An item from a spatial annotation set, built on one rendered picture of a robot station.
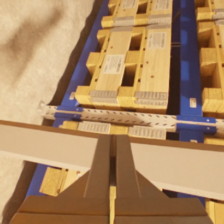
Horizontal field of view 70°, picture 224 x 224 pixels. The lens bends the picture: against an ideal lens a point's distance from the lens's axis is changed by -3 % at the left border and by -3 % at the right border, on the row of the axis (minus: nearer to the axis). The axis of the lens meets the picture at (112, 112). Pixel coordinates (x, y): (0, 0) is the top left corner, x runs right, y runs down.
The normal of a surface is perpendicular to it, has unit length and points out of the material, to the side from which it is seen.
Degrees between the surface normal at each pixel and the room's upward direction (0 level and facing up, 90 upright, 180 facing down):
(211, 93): 90
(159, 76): 90
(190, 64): 90
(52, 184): 90
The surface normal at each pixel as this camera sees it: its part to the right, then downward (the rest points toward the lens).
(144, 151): -0.26, -0.20
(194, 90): -0.22, -0.48
